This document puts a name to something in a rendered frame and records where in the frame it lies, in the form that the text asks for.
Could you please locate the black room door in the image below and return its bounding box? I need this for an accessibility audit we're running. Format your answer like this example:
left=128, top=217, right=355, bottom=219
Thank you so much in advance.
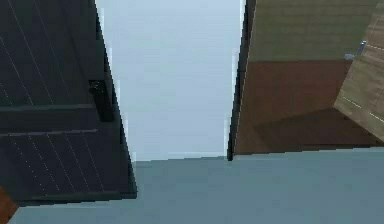
left=0, top=0, right=138, bottom=208

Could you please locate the black door handle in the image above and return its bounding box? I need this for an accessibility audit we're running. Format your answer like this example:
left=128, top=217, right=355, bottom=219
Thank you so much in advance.
left=88, top=79, right=115, bottom=123

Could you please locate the grey door handle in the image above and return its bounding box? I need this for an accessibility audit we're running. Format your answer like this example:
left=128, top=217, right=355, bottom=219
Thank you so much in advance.
left=344, top=39, right=368, bottom=61

